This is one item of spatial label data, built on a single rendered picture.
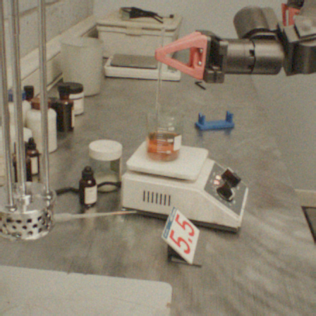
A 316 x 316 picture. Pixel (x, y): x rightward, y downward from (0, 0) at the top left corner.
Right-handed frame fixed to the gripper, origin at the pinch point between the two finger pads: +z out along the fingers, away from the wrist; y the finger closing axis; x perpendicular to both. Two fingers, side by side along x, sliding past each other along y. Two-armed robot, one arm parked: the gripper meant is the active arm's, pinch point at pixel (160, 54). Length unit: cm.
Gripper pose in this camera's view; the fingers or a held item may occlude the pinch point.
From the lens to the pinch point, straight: 79.0
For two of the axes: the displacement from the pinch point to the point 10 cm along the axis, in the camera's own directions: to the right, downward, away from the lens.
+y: 2.0, 4.1, -8.9
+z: -9.8, 0.2, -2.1
